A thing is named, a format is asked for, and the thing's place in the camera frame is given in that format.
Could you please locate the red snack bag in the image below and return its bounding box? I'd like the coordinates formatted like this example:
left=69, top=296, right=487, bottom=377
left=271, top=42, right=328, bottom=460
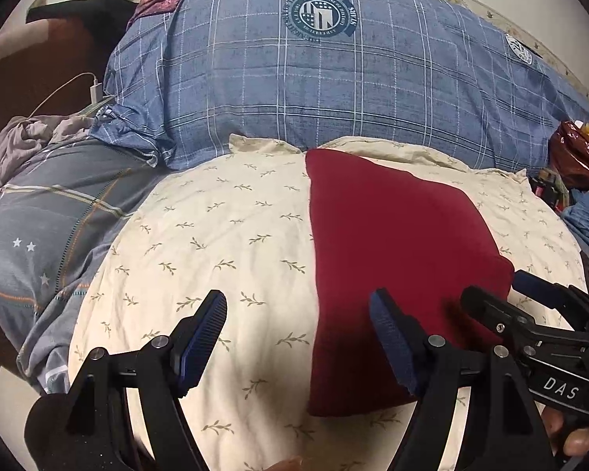
left=549, top=120, right=589, bottom=182

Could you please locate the grey plaid star quilt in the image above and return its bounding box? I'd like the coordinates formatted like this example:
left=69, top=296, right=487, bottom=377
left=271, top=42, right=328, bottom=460
left=0, top=135, right=170, bottom=393

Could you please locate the white charger cable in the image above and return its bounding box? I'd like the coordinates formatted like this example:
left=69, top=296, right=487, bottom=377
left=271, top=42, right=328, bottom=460
left=27, top=73, right=99, bottom=119

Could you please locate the red shirt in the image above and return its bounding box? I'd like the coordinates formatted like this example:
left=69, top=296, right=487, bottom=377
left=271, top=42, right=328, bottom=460
left=305, top=148, right=516, bottom=418

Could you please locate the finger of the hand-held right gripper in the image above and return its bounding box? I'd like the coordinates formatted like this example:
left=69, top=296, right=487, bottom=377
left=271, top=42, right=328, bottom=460
left=460, top=285, right=541, bottom=340
left=513, top=270, right=589, bottom=316

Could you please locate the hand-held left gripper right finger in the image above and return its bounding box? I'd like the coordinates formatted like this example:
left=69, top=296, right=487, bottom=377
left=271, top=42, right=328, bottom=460
left=369, top=288, right=555, bottom=471

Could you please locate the crumpled grey cloth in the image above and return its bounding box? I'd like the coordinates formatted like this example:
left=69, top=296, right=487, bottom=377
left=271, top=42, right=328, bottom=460
left=0, top=114, right=96, bottom=202

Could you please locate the person's right hand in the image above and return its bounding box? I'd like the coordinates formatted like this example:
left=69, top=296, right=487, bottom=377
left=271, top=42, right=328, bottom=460
left=542, top=405, right=589, bottom=457

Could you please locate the black cloth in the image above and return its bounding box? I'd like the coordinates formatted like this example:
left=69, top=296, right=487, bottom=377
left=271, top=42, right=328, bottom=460
left=27, top=0, right=141, bottom=35

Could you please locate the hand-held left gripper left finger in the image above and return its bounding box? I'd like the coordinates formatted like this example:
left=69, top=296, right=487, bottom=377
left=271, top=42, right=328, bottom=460
left=66, top=289, right=227, bottom=471

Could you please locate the brown wooden furniture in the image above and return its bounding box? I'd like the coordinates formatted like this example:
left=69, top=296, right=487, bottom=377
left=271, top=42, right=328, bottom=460
left=0, top=15, right=128, bottom=158

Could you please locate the blue plaid quilt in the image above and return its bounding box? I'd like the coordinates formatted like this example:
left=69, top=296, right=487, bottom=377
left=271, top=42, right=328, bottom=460
left=98, top=0, right=589, bottom=177

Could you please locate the cream leaf-print pillow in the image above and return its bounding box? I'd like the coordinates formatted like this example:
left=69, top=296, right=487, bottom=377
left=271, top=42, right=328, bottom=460
left=68, top=135, right=589, bottom=471

